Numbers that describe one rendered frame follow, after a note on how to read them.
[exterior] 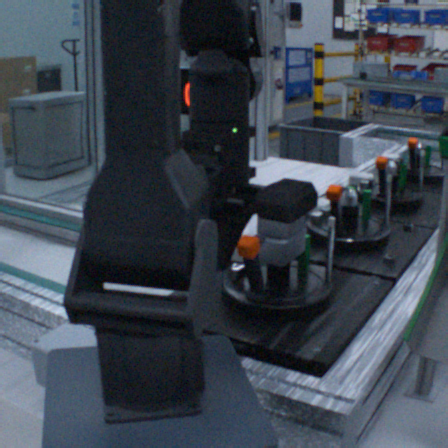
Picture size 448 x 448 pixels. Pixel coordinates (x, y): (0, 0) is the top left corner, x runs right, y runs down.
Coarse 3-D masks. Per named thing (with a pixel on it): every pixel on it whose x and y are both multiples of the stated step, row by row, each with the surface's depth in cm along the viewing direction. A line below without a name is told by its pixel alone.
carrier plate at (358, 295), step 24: (216, 288) 77; (336, 288) 77; (360, 288) 77; (384, 288) 76; (216, 312) 71; (336, 312) 70; (360, 312) 70; (240, 336) 65; (264, 336) 65; (288, 336) 65; (312, 336) 65; (336, 336) 65; (264, 360) 63; (288, 360) 62; (312, 360) 60; (336, 360) 62
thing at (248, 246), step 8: (240, 240) 65; (248, 240) 65; (256, 240) 65; (264, 240) 67; (240, 248) 65; (248, 248) 64; (256, 248) 65; (240, 256) 66; (248, 256) 65; (256, 256) 66; (248, 264) 67; (256, 264) 67; (248, 272) 68; (256, 272) 67; (248, 280) 68; (256, 280) 68; (256, 288) 69; (264, 288) 69
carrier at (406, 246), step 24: (312, 216) 95; (360, 216) 99; (384, 216) 94; (312, 240) 93; (336, 240) 89; (360, 240) 88; (384, 240) 90; (408, 240) 94; (312, 264) 87; (336, 264) 85; (360, 264) 84; (384, 264) 84; (408, 264) 85
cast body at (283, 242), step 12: (264, 228) 71; (276, 228) 70; (288, 228) 69; (300, 228) 72; (276, 240) 70; (288, 240) 70; (300, 240) 73; (264, 252) 70; (276, 252) 69; (288, 252) 70; (300, 252) 73; (276, 264) 70
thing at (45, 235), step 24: (0, 216) 118; (24, 216) 113; (48, 216) 113; (72, 216) 110; (0, 240) 109; (24, 240) 109; (48, 240) 109; (72, 240) 107; (0, 264) 90; (24, 264) 98; (48, 264) 98; (48, 288) 82; (120, 288) 90; (144, 288) 90
